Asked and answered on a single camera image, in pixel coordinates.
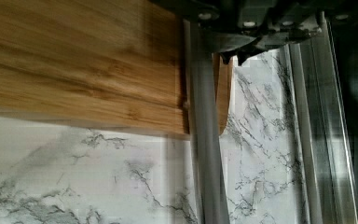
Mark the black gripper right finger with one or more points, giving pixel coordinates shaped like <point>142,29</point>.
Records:
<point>274,41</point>

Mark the silver oven door handle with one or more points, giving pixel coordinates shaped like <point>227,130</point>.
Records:
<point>211,195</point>

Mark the bamboo cutting board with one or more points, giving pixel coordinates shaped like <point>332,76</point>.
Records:
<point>110,64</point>

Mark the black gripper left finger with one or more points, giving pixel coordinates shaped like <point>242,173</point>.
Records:
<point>225,44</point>

